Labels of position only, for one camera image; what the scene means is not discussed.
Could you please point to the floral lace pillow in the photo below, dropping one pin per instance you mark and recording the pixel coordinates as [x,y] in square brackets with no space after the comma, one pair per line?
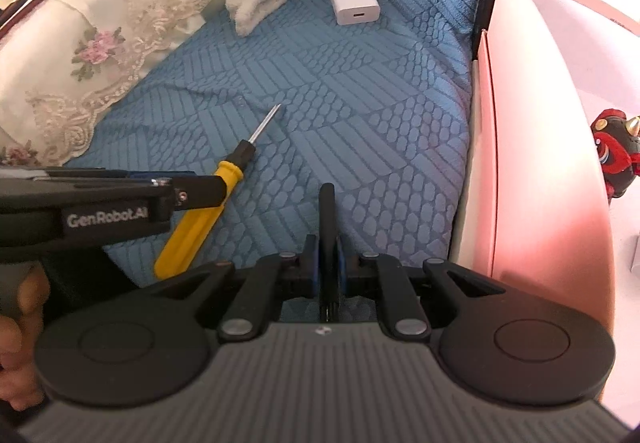
[100,48]

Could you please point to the person's left hand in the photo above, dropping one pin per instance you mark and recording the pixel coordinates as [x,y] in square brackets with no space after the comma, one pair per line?
[22,353]

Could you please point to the blue textured mat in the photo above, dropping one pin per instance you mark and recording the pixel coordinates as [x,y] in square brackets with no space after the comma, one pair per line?
[375,113]

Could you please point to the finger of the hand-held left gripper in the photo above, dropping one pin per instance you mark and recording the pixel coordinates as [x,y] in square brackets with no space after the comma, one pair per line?
[200,193]

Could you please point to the red black toy figure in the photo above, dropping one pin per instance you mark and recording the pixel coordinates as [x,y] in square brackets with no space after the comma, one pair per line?
[615,148]

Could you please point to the black stick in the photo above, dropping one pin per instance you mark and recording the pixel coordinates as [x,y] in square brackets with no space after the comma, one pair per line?
[327,223]

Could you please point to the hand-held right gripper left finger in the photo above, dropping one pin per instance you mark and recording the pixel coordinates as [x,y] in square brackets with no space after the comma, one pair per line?
[312,268]

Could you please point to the white charger adapter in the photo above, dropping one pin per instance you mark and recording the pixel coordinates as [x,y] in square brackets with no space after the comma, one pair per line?
[354,3]

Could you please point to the pink cardboard box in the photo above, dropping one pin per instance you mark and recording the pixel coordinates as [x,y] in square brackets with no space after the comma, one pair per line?
[540,148]

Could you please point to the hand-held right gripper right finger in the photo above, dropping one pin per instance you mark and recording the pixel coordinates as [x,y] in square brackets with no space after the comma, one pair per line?
[341,268]

